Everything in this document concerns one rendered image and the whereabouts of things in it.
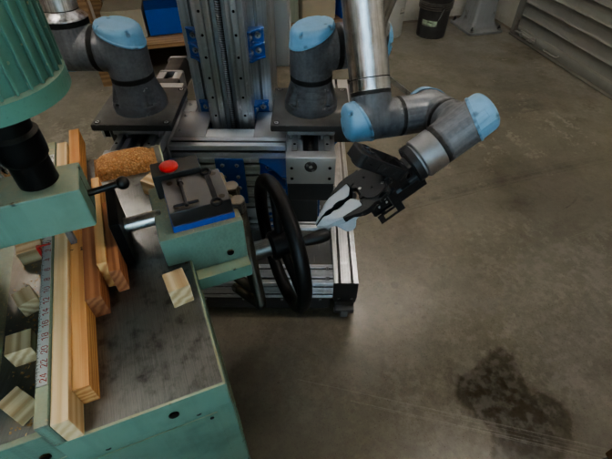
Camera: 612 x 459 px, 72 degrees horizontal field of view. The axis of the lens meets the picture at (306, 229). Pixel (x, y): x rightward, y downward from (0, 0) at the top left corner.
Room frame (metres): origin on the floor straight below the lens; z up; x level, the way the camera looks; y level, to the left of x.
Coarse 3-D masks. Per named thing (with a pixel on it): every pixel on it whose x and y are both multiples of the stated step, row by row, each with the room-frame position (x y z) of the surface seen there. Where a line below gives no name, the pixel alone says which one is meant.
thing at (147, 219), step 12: (108, 192) 0.52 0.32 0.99; (108, 204) 0.50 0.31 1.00; (120, 204) 0.53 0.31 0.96; (108, 216) 0.47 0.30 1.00; (120, 216) 0.49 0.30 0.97; (132, 216) 0.50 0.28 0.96; (144, 216) 0.50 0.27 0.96; (120, 228) 0.45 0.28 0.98; (132, 228) 0.49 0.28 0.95; (144, 228) 0.49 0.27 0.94; (120, 240) 0.45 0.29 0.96; (132, 252) 0.46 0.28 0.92
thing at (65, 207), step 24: (72, 168) 0.49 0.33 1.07; (0, 192) 0.44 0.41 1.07; (24, 192) 0.44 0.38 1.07; (48, 192) 0.44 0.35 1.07; (72, 192) 0.44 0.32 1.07; (0, 216) 0.40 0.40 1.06; (24, 216) 0.41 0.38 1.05; (48, 216) 0.42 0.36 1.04; (72, 216) 0.43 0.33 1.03; (96, 216) 0.46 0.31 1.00; (0, 240) 0.40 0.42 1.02; (24, 240) 0.41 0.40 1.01
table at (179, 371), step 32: (160, 160) 0.74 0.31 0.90; (128, 192) 0.64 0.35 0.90; (160, 256) 0.47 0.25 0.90; (160, 288) 0.40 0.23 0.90; (192, 288) 0.40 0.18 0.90; (96, 320) 0.35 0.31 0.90; (128, 320) 0.35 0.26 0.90; (160, 320) 0.35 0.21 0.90; (192, 320) 0.35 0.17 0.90; (128, 352) 0.29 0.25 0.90; (160, 352) 0.29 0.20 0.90; (192, 352) 0.29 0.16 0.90; (128, 384) 0.25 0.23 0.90; (160, 384) 0.25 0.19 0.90; (192, 384) 0.25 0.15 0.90; (224, 384) 0.25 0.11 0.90; (96, 416) 0.21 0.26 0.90; (128, 416) 0.21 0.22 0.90; (160, 416) 0.21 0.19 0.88; (64, 448) 0.17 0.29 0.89; (96, 448) 0.18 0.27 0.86
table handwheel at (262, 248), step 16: (272, 176) 0.63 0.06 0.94; (256, 192) 0.69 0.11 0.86; (272, 192) 0.58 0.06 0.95; (256, 208) 0.70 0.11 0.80; (272, 208) 0.60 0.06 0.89; (288, 208) 0.54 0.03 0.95; (288, 224) 0.51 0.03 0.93; (272, 240) 0.57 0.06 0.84; (288, 240) 0.50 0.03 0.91; (256, 256) 0.55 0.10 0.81; (272, 256) 0.55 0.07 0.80; (288, 256) 0.55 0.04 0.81; (304, 256) 0.48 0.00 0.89; (272, 272) 0.61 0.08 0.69; (288, 272) 0.52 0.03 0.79; (304, 272) 0.46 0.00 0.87; (288, 288) 0.56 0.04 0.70; (304, 288) 0.45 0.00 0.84; (288, 304) 0.51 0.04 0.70; (304, 304) 0.45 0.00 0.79
